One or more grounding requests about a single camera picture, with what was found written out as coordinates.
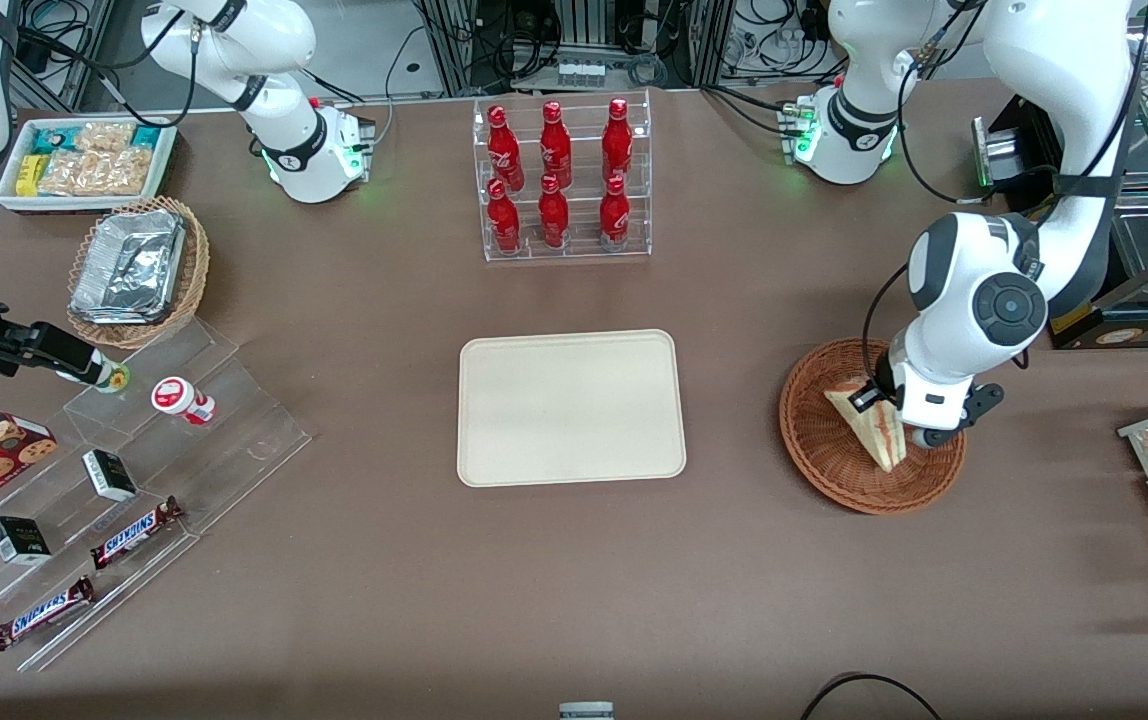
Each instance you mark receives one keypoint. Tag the triangular sandwich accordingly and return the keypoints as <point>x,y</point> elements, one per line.
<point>879,440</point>

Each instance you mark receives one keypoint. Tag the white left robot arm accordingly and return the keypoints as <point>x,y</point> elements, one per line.
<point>1009,300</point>

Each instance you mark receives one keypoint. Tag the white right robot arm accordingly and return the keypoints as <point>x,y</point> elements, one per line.
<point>304,150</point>

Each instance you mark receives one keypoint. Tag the brown wicker basket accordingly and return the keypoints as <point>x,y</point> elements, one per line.
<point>834,470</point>

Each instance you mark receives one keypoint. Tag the light wicker basket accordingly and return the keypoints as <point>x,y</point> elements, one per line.
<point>196,270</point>

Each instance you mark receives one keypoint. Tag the beige plastic tray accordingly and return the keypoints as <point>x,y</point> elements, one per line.
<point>574,410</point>

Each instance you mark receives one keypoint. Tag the green-labelled white jar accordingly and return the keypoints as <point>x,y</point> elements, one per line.
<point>116,378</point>

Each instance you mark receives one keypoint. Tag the red-labelled white jar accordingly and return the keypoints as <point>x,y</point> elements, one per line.
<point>174,395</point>

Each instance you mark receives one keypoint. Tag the silver foil package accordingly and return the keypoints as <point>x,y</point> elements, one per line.
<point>129,265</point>

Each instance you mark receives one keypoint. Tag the small black carton box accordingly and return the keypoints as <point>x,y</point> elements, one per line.
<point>19,540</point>
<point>109,475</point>

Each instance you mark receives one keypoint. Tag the white plastic snack bin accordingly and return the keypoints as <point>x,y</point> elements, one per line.
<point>84,203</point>

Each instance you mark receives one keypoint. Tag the yellow snack packet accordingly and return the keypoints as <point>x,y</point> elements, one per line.
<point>27,175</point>

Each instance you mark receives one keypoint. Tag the Snickers chocolate bar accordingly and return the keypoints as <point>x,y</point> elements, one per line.
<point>137,532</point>
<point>42,613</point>

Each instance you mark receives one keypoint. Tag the clear acrylic stepped display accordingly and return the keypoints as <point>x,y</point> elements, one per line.
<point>234,440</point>

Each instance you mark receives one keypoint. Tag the clear bag of crackers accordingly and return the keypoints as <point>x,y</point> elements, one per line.
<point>94,172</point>
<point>106,135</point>

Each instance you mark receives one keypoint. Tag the teal snack packet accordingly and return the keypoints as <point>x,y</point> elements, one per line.
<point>54,138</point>
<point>146,136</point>

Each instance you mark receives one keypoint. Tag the black and silver device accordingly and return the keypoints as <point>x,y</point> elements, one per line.
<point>999,155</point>

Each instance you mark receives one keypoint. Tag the red cola bottle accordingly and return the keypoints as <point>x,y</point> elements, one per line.
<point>617,135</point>
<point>504,220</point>
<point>502,140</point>
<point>614,215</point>
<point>554,215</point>
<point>555,140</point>

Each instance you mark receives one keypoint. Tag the clear acrylic bottle rack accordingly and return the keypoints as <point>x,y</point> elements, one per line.
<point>582,215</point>

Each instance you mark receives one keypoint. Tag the small grey box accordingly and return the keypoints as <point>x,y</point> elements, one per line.
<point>586,711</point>

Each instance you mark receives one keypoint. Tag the white power strip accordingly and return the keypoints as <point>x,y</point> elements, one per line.
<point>582,72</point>

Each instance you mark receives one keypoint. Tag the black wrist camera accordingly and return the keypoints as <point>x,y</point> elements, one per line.
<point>869,397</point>

